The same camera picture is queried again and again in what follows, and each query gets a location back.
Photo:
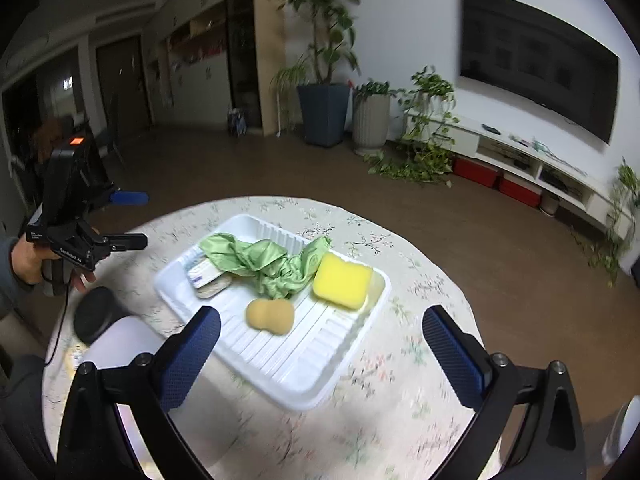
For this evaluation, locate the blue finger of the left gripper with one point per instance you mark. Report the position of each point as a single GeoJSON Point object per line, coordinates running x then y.
{"type": "Point", "coordinates": [128, 198]}
{"type": "Point", "coordinates": [126, 242]}

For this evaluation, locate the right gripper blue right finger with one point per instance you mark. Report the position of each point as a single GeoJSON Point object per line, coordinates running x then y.
{"type": "Point", "coordinates": [458, 354]}

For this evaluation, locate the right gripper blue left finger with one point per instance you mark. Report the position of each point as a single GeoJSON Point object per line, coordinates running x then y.
{"type": "Point", "coordinates": [183, 355]}

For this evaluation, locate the blue tissue pack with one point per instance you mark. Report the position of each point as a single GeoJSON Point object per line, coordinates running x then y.
{"type": "Point", "coordinates": [200, 271]}

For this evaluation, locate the tan peanut-shaped sponge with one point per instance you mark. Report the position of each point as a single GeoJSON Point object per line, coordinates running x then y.
{"type": "Point", "coordinates": [275, 316]}

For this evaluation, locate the green cloth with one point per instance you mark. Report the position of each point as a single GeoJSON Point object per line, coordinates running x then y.
{"type": "Point", "coordinates": [273, 271]}

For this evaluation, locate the yellow rectangular sponge front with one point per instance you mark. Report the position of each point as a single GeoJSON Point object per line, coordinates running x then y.
{"type": "Point", "coordinates": [342, 282]}

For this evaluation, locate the person's left hand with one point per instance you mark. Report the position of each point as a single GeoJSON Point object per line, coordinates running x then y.
{"type": "Point", "coordinates": [27, 260]}

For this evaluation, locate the black cylindrical container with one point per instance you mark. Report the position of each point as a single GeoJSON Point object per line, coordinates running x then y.
{"type": "Point", "coordinates": [96, 312]}

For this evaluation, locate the floral tablecloth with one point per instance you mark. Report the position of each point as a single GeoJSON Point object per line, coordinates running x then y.
{"type": "Point", "coordinates": [347, 394]}

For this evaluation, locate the white plastic tray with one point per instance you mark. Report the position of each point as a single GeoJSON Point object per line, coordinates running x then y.
{"type": "Point", "coordinates": [291, 350]}

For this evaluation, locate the dark blue bag on floor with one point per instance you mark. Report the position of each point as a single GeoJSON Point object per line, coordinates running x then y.
{"type": "Point", "coordinates": [237, 125]}

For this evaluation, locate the small plant on console end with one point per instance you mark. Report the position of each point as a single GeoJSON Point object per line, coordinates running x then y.
{"type": "Point", "coordinates": [620, 225]}

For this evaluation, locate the red storage box right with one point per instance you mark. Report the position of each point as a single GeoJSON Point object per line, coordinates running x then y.
{"type": "Point", "coordinates": [521, 190]}

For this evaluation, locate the red storage box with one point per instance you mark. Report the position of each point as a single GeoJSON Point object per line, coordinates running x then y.
{"type": "Point", "coordinates": [521, 190]}
{"type": "Point", "coordinates": [477, 171]}

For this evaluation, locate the red storage box left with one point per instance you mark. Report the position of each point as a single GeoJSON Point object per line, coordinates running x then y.
{"type": "Point", "coordinates": [477, 171]}

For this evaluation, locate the spider plant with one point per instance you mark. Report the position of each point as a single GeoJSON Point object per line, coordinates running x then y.
{"type": "Point", "coordinates": [284, 84]}

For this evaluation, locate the trailing pothos plant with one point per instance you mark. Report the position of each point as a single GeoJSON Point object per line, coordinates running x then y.
{"type": "Point", "coordinates": [423, 152]}

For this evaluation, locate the white TV console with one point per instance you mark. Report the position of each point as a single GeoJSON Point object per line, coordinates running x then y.
{"type": "Point", "coordinates": [504, 150]}

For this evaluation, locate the plant in grey ribbed pot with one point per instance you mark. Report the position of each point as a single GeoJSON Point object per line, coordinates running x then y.
{"type": "Point", "coordinates": [371, 116]}

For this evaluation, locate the tall tree in blue pot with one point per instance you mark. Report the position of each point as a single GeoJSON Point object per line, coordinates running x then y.
{"type": "Point", "coordinates": [323, 101]}

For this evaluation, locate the white wall cabinet unit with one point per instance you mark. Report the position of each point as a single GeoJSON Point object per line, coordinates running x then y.
{"type": "Point", "coordinates": [186, 62]}

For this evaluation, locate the wall-mounted black television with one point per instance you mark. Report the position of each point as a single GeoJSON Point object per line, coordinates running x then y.
{"type": "Point", "coordinates": [518, 48]}

